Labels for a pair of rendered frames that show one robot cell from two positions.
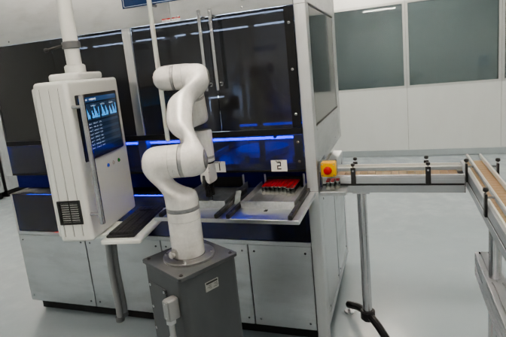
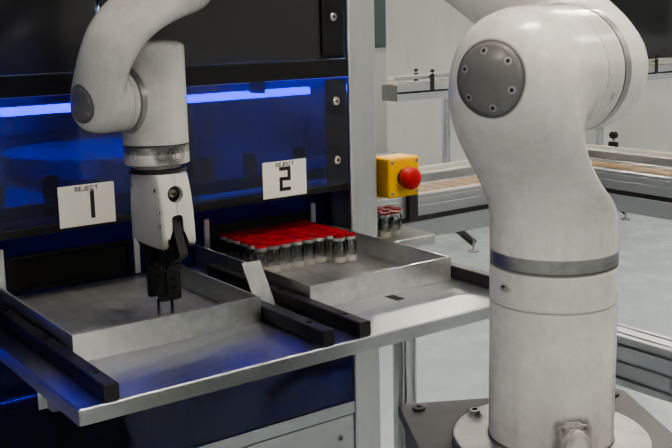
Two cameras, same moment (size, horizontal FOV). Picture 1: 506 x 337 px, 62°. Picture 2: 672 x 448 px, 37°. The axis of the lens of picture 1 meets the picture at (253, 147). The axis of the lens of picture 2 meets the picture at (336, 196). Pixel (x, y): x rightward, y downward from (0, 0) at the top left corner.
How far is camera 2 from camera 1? 1.63 m
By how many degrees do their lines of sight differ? 54
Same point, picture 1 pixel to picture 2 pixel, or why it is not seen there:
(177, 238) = (597, 370)
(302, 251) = (333, 434)
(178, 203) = (614, 226)
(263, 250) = not seen: outside the picture
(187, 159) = (641, 54)
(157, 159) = (589, 49)
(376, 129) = not seen: outside the picture
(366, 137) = not seen: outside the picture
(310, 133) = (367, 74)
